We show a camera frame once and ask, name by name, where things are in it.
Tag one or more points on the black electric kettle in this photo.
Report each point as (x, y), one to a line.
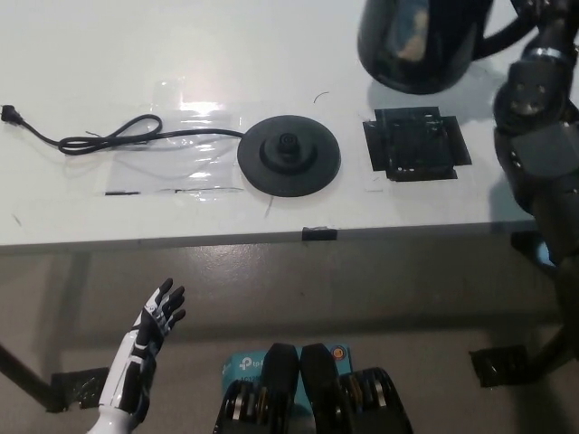
(407, 45)

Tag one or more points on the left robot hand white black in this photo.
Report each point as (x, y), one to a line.
(145, 348)

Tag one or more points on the black metal table leg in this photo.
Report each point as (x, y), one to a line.
(27, 377)
(556, 352)

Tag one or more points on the round black kettle base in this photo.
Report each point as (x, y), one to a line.
(289, 156)

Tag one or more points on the small black tape strip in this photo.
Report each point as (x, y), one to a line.
(319, 233)

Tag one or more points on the black tape square patch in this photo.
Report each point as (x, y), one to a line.
(414, 147)

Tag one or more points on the clear plastic tape sheet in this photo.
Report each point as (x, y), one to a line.
(190, 153)

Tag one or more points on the teal tp-link box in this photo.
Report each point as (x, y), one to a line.
(244, 364)

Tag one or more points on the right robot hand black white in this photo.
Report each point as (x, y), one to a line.
(554, 27)

